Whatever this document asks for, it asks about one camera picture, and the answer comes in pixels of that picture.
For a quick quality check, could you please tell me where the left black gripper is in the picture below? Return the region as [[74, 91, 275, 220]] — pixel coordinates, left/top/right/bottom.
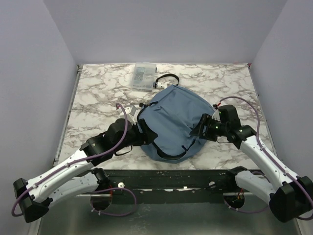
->
[[113, 118, 157, 152]]

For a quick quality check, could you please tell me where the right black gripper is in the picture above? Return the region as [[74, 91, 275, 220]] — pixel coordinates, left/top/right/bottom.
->
[[190, 113, 228, 142]]

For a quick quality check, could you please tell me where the blue student backpack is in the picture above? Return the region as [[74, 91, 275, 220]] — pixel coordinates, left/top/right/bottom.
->
[[137, 85, 215, 163]]

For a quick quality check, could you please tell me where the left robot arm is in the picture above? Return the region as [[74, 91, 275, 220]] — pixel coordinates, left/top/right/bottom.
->
[[13, 118, 157, 223]]

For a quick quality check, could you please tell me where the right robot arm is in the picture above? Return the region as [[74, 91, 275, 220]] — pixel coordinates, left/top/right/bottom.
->
[[190, 105, 313, 222]]

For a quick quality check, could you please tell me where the white earbud charger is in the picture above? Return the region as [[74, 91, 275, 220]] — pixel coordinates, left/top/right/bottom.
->
[[155, 82, 169, 89]]

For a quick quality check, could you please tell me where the clear plastic storage box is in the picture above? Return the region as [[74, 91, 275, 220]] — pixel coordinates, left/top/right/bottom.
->
[[131, 63, 157, 92]]

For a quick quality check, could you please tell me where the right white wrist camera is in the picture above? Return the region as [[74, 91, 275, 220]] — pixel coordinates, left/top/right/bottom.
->
[[211, 103, 221, 122]]

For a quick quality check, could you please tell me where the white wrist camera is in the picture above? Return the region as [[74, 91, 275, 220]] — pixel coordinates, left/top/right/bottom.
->
[[125, 105, 137, 124], [211, 103, 221, 122]]

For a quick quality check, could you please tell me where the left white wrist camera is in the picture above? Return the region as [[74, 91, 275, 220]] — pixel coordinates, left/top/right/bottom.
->
[[125, 105, 137, 124]]

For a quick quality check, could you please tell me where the aluminium frame rail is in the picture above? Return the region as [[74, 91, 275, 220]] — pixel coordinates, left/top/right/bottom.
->
[[76, 191, 253, 198]]

